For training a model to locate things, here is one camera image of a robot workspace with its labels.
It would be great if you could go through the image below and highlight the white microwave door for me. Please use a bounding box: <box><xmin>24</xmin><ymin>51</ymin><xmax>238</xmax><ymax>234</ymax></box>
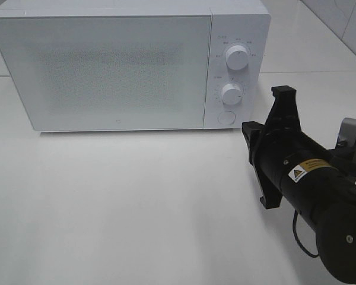
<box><xmin>0</xmin><ymin>16</ymin><xmax>211</xmax><ymax>132</ymax></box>

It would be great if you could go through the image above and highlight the upper white power knob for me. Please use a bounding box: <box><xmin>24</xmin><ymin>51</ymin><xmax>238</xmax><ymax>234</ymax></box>
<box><xmin>225</xmin><ymin>43</ymin><xmax>250</xmax><ymax>71</ymax></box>

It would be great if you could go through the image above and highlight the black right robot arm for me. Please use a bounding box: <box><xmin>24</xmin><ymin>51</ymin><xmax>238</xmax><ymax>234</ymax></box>
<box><xmin>241</xmin><ymin>85</ymin><xmax>356</xmax><ymax>284</ymax></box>

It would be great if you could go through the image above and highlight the white microwave oven body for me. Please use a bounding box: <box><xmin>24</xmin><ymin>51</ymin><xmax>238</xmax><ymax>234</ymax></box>
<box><xmin>0</xmin><ymin>1</ymin><xmax>271</xmax><ymax>132</ymax></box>

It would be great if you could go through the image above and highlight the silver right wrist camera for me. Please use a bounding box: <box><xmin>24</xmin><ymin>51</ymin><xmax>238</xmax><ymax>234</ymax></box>
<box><xmin>333</xmin><ymin>117</ymin><xmax>356</xmax><ymax>179</ymax></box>

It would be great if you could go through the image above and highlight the round white door-open button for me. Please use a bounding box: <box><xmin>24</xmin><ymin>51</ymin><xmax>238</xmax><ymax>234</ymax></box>
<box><xmin>217</xmin><ymin>110</ymin><xmax>236</xmax><ymax>125</ymax></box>

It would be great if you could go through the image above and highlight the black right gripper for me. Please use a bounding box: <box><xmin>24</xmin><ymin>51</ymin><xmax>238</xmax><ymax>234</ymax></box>
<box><xmin>241</xmin><ymin>85</ymin><xmax>356</xmax><ymax>235</ymax></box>

